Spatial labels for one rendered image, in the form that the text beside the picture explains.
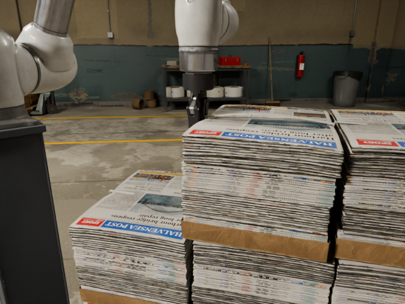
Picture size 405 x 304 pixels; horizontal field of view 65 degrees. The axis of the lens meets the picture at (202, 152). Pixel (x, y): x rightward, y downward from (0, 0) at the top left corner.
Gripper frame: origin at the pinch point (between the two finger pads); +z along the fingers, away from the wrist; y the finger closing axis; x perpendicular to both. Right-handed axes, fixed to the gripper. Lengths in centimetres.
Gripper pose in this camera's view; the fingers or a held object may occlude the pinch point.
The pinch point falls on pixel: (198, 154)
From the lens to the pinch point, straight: 80.6
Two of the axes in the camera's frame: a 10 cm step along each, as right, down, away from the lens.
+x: -9.7, -0.8, 2.3
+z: 0.0, 9.5, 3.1
